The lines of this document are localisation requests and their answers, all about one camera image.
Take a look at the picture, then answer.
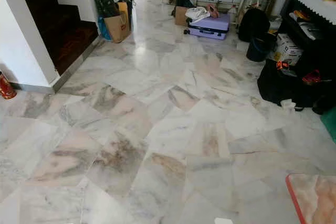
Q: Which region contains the dark wooden staircase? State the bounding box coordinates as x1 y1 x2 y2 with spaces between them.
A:
13 0 100 76

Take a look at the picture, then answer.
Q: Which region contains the green plastic bin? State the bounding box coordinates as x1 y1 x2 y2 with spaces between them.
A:
320 108 336 143

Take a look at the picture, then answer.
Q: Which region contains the purple hard suitcase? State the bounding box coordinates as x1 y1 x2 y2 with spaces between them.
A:
184 13 230 40

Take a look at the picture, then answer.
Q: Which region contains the white cloth bundle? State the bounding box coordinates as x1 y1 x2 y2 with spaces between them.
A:
185 7 211 24

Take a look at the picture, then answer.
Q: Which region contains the black duffel bag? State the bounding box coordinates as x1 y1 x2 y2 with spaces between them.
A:
257 59 336 115

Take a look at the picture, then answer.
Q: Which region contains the marble table with red edge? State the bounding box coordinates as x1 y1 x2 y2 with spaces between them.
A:
286 173 336 224

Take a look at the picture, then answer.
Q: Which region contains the black backpack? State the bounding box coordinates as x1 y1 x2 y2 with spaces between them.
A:
237 7 271 43

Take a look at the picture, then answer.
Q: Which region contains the white printed cardboard box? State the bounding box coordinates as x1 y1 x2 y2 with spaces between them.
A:
273 33 304 66

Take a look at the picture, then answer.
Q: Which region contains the black shelf unit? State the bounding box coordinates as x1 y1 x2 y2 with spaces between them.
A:
278 0 336 78

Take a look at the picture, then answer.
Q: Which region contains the black plastic bag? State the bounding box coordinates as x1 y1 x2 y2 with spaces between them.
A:
93 0 120 17

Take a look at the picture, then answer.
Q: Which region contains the brown paper bag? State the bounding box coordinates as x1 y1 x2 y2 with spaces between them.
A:
104 3 132 44

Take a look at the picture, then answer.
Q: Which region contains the red tin can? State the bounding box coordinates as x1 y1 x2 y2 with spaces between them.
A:
0 73 17 100

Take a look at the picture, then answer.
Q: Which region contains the brown cardboard box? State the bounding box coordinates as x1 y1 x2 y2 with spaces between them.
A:
174 6 190 27

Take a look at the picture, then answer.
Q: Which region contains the blue plastic bag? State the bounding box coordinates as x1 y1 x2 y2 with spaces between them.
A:
97 17 111 41

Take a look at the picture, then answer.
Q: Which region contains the dark blue bucket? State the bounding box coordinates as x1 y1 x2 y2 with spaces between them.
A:
246 35 276 62

